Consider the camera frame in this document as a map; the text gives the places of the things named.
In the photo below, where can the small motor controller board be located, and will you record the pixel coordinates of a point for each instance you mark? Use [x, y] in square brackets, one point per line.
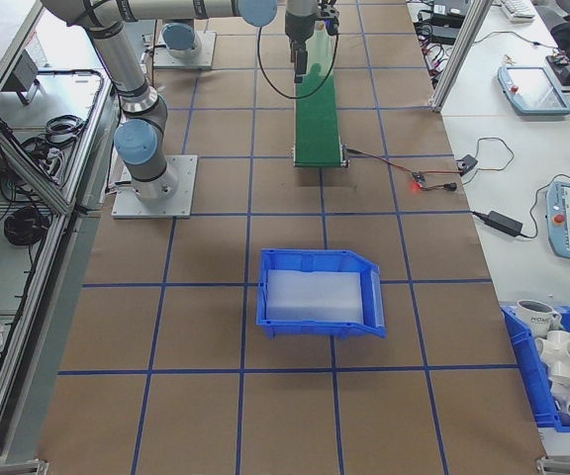
[417, 177]

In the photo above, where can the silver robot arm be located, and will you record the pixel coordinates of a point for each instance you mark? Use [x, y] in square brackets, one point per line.
[181, 39]
[117, 59]

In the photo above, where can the metal V-shaped frame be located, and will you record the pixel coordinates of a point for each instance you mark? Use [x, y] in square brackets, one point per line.
[62, 203]

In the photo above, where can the white power strip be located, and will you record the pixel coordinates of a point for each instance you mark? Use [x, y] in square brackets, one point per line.
[50, 156]

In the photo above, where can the black electronics box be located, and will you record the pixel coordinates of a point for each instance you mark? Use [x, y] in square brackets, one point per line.
[0, 167]

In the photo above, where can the blue plastic bin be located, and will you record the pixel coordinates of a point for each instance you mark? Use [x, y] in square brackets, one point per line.
[314, 329]

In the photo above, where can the blue storage bin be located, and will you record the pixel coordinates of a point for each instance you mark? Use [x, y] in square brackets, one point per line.
[522, 376]

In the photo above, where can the aluminium upright post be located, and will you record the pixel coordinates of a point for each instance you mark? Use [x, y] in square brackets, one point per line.
[455, 54]

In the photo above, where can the green conveyor belt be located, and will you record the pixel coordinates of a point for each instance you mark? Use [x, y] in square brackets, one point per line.
[317, 128]

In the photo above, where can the white printed mug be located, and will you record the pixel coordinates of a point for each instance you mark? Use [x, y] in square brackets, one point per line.
[535, 316]

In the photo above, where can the power strip with plugs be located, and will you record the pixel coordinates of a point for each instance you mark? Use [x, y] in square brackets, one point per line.
[433, 54]

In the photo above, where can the white keyboard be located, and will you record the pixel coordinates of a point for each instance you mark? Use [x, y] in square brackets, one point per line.
[518, 11]

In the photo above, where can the small black box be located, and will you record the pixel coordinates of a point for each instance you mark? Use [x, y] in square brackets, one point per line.
[468, 163]

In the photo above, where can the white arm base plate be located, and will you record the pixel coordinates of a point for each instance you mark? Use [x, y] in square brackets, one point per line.
[181, 198]
[208, 54]

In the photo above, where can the black slim power adapter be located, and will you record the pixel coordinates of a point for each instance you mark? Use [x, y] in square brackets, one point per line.
[505, 222]

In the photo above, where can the grey metal box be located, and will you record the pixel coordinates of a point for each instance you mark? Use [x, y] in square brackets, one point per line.
[23, 74]

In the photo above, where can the large black power adapter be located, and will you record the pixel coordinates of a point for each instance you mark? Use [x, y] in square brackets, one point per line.
[443, 33]

